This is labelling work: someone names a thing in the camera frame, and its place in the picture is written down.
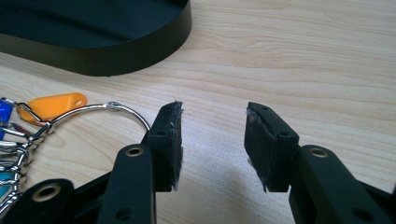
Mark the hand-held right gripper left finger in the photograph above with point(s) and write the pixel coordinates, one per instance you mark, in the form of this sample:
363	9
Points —
165	149

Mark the black oval tray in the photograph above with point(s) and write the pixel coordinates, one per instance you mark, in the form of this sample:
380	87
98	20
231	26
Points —
93	37

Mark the blue plastic key tag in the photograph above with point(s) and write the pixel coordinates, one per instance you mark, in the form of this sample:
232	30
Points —
4	113

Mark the teal plastic key tag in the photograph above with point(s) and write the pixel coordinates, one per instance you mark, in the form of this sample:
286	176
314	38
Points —
3	179

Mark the orange plastic key tag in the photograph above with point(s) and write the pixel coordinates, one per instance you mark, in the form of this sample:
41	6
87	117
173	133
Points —
53	105

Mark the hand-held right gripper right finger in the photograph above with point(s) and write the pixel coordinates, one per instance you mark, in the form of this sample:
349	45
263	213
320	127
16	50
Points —
264	152

